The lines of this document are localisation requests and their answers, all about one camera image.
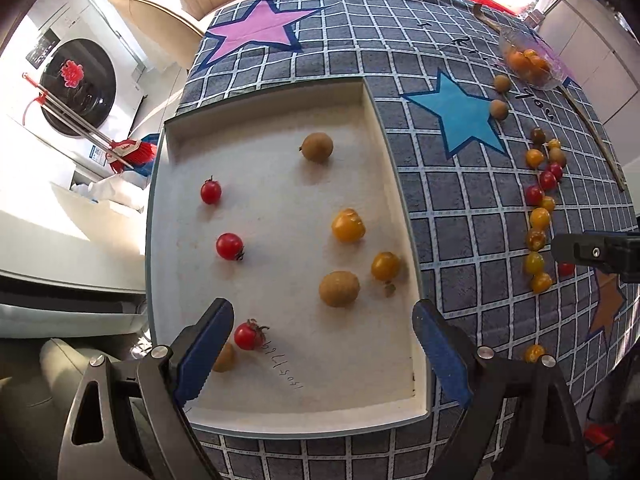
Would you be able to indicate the white washing machine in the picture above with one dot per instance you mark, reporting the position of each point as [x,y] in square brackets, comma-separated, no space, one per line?
[80,90]

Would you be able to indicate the white plastic bag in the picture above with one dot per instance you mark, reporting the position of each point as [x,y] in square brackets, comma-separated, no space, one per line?
[115,192]

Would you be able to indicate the pile of orange kumquats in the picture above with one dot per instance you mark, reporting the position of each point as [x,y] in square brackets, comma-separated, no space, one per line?
[525,62]

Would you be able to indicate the dark brown cherry tomato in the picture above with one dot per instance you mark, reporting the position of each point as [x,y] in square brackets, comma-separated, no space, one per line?
[538,135]

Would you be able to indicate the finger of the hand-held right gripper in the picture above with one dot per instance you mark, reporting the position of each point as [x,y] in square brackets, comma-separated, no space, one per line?
[600,252]

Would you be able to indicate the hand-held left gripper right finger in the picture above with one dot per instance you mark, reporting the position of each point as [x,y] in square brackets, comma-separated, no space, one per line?
[442,350]

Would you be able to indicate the red mop with metal pole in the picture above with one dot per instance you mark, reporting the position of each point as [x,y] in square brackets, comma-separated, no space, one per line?
[120,152]

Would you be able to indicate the clear glass bowl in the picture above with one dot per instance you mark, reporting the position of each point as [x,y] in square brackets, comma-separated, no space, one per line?
[510,40]

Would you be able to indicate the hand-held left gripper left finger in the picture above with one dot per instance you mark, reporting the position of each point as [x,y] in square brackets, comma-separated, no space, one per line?
[205,350]

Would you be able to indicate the brown longan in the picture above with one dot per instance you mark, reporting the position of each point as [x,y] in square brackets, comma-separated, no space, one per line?
[316,146]
[502,82]
[558,157]
[339,287]
[499,109]
[225,358]

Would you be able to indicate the brownish yellow cherry tomato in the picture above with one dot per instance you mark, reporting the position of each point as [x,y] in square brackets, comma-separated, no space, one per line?
[535,239]

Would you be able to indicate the red plastic object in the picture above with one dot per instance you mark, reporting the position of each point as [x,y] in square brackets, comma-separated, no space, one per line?
[602,437]

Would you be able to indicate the white cabinet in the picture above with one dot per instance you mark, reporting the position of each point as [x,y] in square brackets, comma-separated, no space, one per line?
[60,240]

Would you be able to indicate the long wooden stick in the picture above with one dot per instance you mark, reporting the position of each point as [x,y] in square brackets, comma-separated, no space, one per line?
[595,137]

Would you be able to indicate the dried tomato calyx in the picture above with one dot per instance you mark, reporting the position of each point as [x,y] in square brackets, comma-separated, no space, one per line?
[389,289]

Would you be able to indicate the white rectangular tray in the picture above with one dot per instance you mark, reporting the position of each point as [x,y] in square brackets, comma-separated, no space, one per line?
[280,200]

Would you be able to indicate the beige padded chair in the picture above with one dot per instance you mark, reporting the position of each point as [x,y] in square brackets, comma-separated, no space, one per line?
[50,360]

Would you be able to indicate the star-patterned checked tablecloth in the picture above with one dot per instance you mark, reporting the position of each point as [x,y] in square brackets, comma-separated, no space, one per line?
[450,195]

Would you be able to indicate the red cherry tomato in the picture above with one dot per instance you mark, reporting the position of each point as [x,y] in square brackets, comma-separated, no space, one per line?
[229,246]
[210,192]
[246,336]
[534,194]
[547,181]
[566,269]
[555,170]

